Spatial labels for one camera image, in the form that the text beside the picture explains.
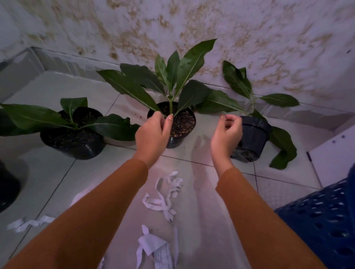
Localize person's right forearm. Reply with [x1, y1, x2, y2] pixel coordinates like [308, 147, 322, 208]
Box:
[215, 166, 327, 269]

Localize person's left forearm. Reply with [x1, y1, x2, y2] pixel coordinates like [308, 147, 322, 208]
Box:
[2, 158, 149, 269]

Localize tall green leafy plant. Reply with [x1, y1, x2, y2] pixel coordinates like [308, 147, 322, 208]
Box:
[97, 38, 217, 116]

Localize white board panel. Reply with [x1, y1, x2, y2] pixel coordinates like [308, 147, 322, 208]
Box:
[306, 125, 355, 189]

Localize tangled white paper strips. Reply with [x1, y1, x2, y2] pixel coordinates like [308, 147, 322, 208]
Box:
[142, 171, 184, 222]

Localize white paper strip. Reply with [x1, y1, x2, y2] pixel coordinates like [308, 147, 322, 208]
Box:
[7, 215, 56, 233]

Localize crumpled white paper piece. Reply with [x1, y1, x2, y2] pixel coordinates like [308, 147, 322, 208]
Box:
[136, 224, 180, 269]

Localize tilted black plastic pot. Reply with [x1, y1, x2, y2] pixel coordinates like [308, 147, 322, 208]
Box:
[230, 115, 273, 163]

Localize black plastic pot with soil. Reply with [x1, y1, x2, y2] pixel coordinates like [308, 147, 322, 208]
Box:
[147, 101, 197, 149]

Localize low green leafy plant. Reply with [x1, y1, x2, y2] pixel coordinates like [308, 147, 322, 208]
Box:
[0, 97, 141, 142]

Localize white paper scrap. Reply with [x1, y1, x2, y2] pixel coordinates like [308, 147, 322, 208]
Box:
[70, 188, 95, 207]

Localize person's right hand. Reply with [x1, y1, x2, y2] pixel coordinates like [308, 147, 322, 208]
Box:
[210, 114, 243, 178]

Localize wide black plastic bag pot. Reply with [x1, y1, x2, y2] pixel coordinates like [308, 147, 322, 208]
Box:
[40, 107, 106, 161]

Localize blue perforated plastic stool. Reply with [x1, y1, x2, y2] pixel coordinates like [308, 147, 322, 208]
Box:
[274, 163, 355, 269]

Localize drooping green leafy plant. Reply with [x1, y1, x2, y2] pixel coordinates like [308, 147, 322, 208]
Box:
[195, 60, 300, 170]

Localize person's left hand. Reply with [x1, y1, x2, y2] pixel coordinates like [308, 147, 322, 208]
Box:
[133, 111, 174, 169]

